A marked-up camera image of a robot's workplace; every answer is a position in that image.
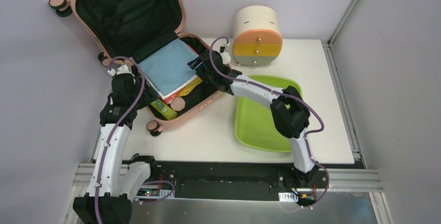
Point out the yellow green spray bottle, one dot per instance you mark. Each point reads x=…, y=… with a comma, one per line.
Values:
x=164, y=109

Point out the white peace daisy shirt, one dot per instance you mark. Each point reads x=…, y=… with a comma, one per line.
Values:
x=179, y=88

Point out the green plastic tray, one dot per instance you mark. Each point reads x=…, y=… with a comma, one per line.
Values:
x=254, y=123

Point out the red white tie-dye cloth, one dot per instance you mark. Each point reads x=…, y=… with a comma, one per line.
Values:
x=170, y=98

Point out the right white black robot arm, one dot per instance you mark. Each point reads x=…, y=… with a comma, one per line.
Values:
x=290, y=114

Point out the folded yellow cloth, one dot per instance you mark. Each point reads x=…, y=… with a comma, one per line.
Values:
x=190, y=87

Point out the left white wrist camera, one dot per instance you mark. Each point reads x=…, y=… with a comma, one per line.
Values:
x=122, y=69

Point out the light blue cloth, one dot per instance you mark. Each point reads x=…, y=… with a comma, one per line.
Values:
x=166, y=69

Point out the cream three-drawer round cabinet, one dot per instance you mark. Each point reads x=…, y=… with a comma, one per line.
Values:
x=257, y=40

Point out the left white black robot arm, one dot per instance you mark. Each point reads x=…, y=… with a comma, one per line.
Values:
x=108, y=197

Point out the pink hard-shell suitcase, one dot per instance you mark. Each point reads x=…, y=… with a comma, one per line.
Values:
x=129, y=31

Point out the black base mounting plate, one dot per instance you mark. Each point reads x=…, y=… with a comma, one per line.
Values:
x=269, y=182

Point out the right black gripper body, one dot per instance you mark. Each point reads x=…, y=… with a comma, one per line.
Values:
x=202, y=65

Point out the pink octagonal small box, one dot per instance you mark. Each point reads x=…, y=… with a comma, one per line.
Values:
x=178, y=104

